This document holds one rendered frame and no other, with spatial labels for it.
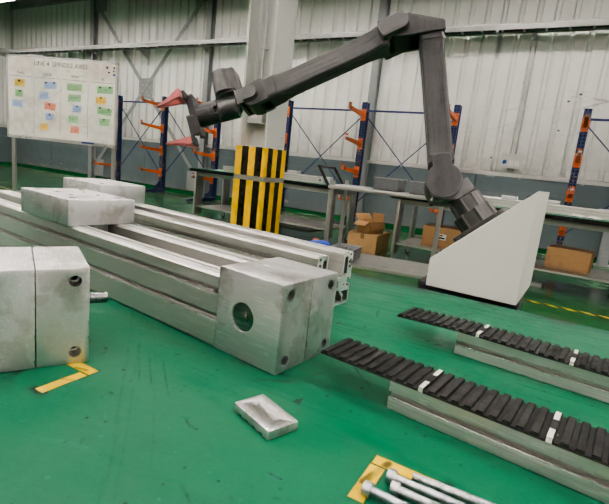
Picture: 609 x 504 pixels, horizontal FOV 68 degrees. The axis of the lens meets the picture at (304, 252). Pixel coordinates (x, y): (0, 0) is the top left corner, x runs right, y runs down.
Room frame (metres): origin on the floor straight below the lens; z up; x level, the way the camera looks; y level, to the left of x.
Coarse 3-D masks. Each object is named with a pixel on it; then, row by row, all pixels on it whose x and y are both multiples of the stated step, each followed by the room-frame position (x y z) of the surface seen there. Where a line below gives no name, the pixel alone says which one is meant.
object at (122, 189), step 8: (64, 184) 1.04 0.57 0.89; (72, 184) 1.02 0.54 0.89; (80, 184) 1.00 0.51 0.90; (88, 184) 0.98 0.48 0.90; (96, 184) 0.96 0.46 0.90; (104, 184) 0.97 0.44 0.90; (112, 184) 0.99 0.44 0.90; (120, 184) 1.02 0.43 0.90; (128, 184) 1.04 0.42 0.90; (104, 192) 0.96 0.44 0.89; (112, 192) 0.98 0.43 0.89; (120, 192) 0.99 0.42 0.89; (128, 192) 1.01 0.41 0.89; (136, 192) 1.03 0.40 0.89; (144, 192) 1.04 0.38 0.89; (136, 200) 1.03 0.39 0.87; (144, 200) 1.04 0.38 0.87
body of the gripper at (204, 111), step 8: (192, 96) 1.18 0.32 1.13; (192, 104) 1.16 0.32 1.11; (200, 104) 1.18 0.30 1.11; (208, 104) 1.17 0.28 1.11; (216, 104) 1.18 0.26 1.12; (192, 112) 1.17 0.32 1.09; (200, 112) 1.17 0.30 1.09; (208, 112) 1.17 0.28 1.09; (216, 112) 1.17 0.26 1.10; (200, 120) 1.17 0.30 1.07; (208, 120) 1.17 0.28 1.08; (216, 120) 1.18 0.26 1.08; (200, 128) 1.17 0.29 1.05; (200, 136) 1.20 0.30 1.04
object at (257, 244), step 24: (144, 216) 0.87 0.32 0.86; (168, 216) 0.94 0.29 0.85; (192, 216) 0.91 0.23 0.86; (192, 240) 0.79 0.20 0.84; (216, 240) 0.75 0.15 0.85; (240, 240) 0.72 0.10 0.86; (264, 240) 0.72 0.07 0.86; (288, 240) 0.75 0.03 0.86; (312, 264) 0.63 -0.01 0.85; (336, 264) 0.69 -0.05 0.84; (336, 288) 0.68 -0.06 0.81
